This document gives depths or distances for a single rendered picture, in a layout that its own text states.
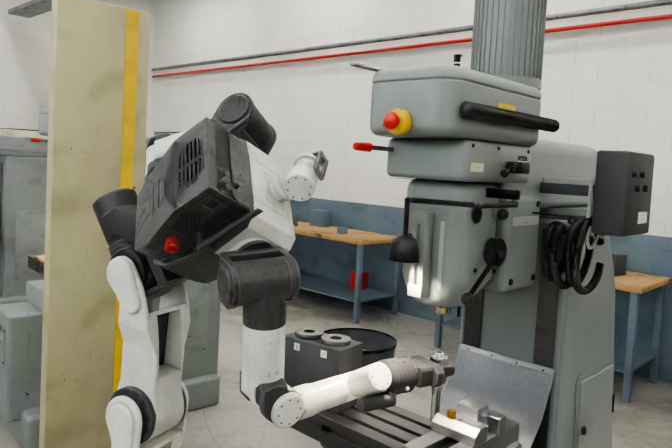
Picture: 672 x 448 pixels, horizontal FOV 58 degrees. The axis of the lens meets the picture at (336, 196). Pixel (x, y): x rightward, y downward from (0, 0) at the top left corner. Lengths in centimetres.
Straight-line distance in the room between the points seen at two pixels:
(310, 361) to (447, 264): 57
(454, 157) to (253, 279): 56
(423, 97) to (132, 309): 84
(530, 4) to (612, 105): 418
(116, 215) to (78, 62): 136
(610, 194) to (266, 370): 93
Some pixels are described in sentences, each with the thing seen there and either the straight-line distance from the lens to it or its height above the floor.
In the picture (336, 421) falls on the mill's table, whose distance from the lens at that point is 181.
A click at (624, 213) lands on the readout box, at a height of 157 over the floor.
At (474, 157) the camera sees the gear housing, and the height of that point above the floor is 169.
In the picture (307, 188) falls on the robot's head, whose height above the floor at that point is 160.
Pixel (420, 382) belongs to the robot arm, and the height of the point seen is 112.
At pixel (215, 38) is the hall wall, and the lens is 992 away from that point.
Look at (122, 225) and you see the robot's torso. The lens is 157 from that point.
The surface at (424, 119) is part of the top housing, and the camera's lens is 139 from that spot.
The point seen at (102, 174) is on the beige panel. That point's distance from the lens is 287.
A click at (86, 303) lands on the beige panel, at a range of 292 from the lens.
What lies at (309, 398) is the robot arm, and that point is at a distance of 142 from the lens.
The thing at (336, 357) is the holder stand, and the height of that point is 110.
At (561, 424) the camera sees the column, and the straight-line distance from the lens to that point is 200.
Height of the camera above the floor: 165
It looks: 3 degrees down
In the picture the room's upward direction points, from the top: 3 degrees clockwise
